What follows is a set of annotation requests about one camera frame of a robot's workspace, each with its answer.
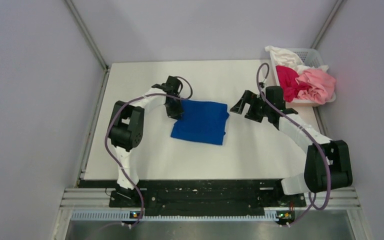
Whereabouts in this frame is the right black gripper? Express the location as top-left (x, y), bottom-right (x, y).
top-left (230, 90), bottom-right (272, 123)

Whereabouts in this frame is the blue panda print t-shirt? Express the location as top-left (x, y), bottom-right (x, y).
top-left (170, 100), bottom-right (230, 146)

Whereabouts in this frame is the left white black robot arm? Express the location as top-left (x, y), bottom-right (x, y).
top-left (104, 84), bottom-right (183, 208)

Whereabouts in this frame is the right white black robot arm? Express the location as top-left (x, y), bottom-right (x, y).
top-left (230, 86), bottom-right (353, 210)

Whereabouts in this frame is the magenta t-shirt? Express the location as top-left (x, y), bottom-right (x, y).
top-left (275, 65), bottom-right (311, 103)

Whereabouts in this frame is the white t-shirt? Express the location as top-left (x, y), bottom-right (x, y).
top-left (264, 45), bottom-right (329, 75)

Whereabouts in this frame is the light pink t-shirt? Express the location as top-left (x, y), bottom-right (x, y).
top-left (296, 69), bottom-right (337, 105)

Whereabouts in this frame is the white plastic laundry basket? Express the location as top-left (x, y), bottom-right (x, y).
top-left (265, 45), bottom-right (337, 106)

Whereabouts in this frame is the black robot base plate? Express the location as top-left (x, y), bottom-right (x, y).
top-left (109, 179), bottom-right (307, 217)

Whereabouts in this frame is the aluminium frame rail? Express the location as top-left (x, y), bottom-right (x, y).
top-left (59, 187), bottom-right (360, 223)

